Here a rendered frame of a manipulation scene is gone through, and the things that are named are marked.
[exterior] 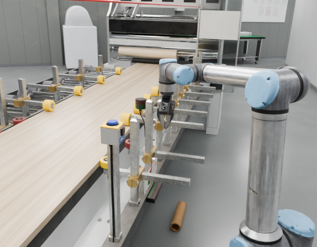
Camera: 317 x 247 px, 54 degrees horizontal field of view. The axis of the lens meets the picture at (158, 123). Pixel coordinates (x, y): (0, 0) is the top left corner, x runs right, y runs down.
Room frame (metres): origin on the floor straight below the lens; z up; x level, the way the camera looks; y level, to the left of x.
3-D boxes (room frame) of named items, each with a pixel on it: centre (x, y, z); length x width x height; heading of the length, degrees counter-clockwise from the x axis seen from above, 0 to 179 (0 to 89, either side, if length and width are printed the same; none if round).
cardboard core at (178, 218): (2.12, -0.19, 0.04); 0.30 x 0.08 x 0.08; 166
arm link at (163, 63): (1.59, -0.04, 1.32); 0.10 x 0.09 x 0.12; 28
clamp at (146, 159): (1.59, 0.05, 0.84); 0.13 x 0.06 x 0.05; 166
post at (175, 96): (2.29, -0.13, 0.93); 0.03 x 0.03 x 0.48; 76
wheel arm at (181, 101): (2.33, -0.15, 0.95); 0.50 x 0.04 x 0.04; 76
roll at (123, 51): (4.23, -0.03, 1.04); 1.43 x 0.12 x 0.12; 76
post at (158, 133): (1.81, -0.01, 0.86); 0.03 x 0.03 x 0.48; 76
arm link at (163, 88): (1.60, -0.04, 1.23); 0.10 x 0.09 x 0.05; 76
